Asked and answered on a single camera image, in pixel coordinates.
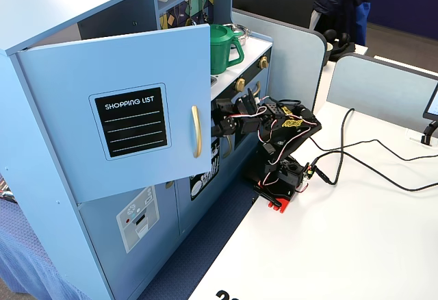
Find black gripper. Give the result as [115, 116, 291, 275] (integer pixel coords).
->
[211, 113, 242, 140]

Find shopping list cabinet door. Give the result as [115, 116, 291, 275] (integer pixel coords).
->
[15, 23, 213, 204]

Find blue oven door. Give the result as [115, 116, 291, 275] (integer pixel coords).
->
[239, 70, 272, 109]

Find dishwasher print cabinet door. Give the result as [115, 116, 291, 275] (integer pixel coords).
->
[175, 134, 256, 236]

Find ice dispenser fridge door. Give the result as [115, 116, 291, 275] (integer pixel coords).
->
[77, 178, 181, 296]

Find green plastic pitcher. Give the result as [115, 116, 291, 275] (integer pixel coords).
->
[209, 23, 246, 75]

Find steel pot with lid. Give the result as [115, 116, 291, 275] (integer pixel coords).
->
[224, 23, 250, 47]

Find robot controller board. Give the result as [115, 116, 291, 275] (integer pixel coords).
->
[302, 162, 318, 181]

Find red table clamp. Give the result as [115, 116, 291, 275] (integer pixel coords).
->
[253, 183, 298, 214]

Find grey office partition panel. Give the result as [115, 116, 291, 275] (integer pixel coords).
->
[326, 52, 438, 133]
[231, 8, 328, 112]

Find black headphones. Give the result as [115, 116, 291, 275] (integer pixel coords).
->
[323, 29, 352, 58]

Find lit computer monitor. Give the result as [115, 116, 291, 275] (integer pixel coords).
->
[423, 82, 438, 121]

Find blue toy kitchen unit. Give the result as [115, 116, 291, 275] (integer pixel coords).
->
[0, 0, 274, 300]

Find blue knit cloth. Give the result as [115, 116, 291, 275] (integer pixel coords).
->
[0, 173, 93, 300]

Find black power cable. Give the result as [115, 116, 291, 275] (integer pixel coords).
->
[314, 107, 356, 186]

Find black camera cable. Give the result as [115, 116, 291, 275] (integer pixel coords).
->
[307, 132, 438, 162]

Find black data cable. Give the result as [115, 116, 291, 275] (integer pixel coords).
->
[309, 151, 438, 192]

